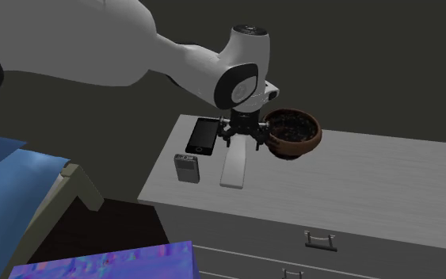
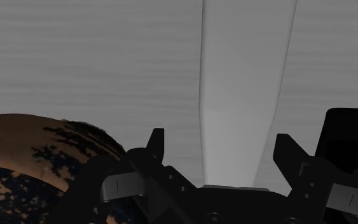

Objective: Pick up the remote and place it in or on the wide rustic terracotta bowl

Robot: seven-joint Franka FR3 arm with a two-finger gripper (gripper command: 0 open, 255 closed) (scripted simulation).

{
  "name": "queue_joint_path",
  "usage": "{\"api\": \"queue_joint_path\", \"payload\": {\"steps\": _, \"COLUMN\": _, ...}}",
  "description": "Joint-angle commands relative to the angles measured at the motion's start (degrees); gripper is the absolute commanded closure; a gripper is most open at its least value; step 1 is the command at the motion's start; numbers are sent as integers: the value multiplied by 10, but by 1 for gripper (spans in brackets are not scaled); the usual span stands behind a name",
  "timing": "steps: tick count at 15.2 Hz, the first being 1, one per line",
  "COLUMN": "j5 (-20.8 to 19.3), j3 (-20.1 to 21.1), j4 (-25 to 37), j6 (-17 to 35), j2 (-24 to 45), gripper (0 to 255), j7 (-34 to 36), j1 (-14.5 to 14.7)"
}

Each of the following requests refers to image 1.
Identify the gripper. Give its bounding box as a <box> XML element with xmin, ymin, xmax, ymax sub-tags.
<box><xmin>218</xmin><ymin>109</ymin><xmax>273</xmax><ymax>152</ymax></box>

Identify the white remote control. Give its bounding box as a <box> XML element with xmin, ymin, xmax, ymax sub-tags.
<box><xmin>219</xmin><ymin>134</ymin><xmax>248</xmax><ymax>190</ymax></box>

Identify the black smartphone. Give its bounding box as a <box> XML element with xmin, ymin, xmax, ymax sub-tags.
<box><xmin>185</xmin><ymin>117</ymin><xmax>221</xmax><ymax>157</ymax></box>

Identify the brown bowl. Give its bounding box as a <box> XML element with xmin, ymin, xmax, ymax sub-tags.
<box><xmin>262</xmin><ymin>107</ymin><xmax>323</xmax><ymax>161</ymax></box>

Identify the small grey music player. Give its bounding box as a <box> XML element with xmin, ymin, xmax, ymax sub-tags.
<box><xmin>173</xmin><ymin>153</ymin><xmax>201</xmax><ymax>185</ymax></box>

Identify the grey chest of drawers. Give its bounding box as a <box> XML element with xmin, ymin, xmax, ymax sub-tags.
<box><xmin>137</xmin><ymin>113</ymin><xmax>446</xmax><ymax>279</ymax></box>

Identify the bed with blue cover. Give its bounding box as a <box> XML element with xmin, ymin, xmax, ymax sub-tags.
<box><xmin>0</xmin><ymin>132</ymin><xmax>105</xmax><ymax>279</ymax></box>

